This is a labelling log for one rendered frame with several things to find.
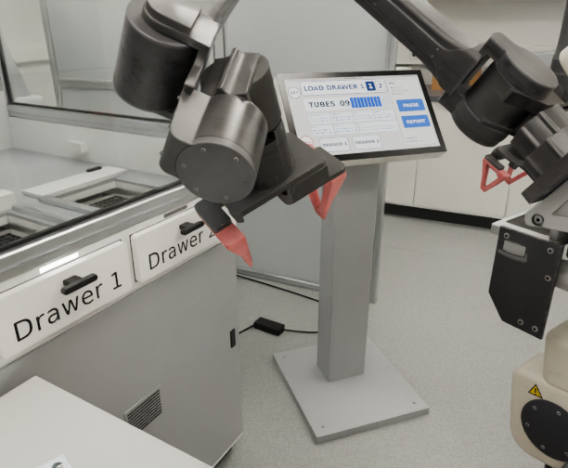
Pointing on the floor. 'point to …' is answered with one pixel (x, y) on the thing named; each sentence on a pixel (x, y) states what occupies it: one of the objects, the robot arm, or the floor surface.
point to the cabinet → (151, 358)
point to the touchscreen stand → (347, 329)
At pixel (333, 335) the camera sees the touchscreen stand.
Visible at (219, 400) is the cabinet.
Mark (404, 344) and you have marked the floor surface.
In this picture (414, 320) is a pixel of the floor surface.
